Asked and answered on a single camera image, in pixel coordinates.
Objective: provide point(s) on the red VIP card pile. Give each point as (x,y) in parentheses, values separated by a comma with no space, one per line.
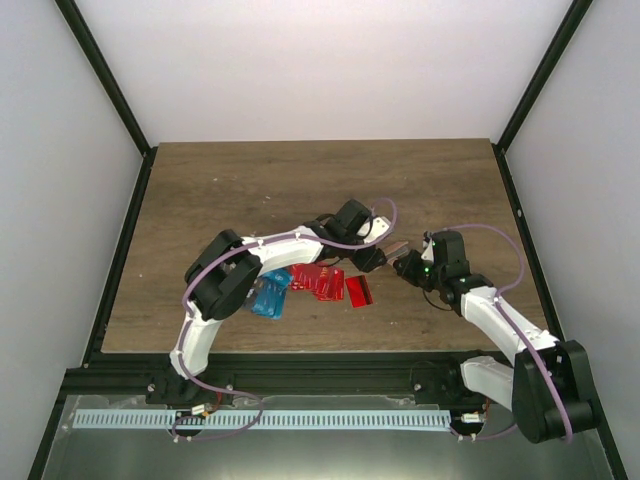
(324,282)

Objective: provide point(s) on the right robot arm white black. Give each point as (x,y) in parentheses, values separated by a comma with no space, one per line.
(546,383)

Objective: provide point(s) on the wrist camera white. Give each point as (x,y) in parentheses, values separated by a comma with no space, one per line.
(428,247)
(375,230)

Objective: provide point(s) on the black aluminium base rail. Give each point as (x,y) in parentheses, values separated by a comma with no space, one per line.
(432,376)

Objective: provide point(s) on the blue card pile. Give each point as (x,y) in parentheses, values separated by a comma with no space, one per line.
(270,294)

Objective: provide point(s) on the lone red card magnetic stripe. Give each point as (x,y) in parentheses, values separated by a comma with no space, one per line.
(358,291)

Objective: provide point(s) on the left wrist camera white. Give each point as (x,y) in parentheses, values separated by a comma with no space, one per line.
(375,230)

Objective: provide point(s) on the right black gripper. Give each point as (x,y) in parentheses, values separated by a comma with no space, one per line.
(407,271)

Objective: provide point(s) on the left black frame post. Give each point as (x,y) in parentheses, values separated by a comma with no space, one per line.
(92,52)

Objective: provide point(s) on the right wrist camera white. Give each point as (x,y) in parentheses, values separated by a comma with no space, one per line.
(428,247)

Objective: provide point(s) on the pink leather card holder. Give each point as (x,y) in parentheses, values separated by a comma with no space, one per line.
(396,251)

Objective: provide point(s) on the light blue slotted cable duct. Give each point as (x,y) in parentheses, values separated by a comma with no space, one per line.
(413,420)

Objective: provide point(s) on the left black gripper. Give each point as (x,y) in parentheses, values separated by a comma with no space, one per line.
(367,262)

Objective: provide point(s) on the black frame post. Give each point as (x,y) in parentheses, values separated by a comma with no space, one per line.
(92,52)
(552,55)

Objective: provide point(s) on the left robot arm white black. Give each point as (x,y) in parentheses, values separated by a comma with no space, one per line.
(220,279)

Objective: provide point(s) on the right black frame post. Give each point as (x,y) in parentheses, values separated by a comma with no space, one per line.
(552,55)

